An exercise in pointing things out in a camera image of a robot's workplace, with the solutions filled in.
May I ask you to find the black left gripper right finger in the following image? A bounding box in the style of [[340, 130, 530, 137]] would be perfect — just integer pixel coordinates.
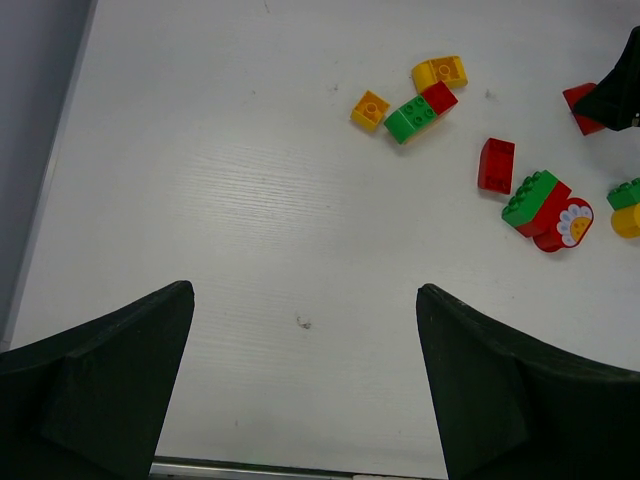
[[416, 284, 639, 479]]

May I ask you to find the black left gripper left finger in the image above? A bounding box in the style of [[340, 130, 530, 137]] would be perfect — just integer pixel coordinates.
[[1, 281, 194, 479]]

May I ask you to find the red long lego brick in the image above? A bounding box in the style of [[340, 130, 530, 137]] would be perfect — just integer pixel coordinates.
[[477, 137, 515, 195]]

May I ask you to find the red sloped lego brick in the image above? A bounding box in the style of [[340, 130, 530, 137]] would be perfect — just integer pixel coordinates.
[[562, 82, 609, 137]]

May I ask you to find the green red flower lego stack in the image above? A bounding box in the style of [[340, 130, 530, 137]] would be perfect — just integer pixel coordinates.
[[501, 170, 594, 253]]

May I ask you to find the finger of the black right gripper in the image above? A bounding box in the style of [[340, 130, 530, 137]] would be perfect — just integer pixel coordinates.
[[572, 26, 639, 131]]

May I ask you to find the small yellow lego brick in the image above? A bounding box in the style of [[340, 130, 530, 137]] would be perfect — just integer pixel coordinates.
[[350, 90, 390, 132]]

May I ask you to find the green yellow oval lego stack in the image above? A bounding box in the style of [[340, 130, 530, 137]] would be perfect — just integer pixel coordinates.
[[607, 177, 640, 239]]

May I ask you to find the green red yellow lego stack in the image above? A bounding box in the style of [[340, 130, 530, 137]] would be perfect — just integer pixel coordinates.
[[384, 81, 458, 145]]

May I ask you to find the yellow curved lego brick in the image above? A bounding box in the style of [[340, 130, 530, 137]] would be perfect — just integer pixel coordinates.
[[411, 56, 468, 93]]

